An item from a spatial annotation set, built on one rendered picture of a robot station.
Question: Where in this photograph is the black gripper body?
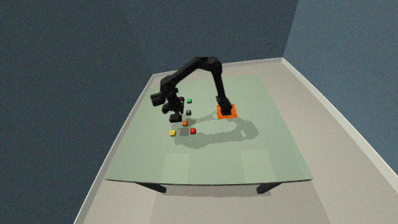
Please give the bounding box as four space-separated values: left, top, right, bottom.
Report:
168 96 185 123

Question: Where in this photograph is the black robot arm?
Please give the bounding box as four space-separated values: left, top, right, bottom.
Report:
150 56 233 116

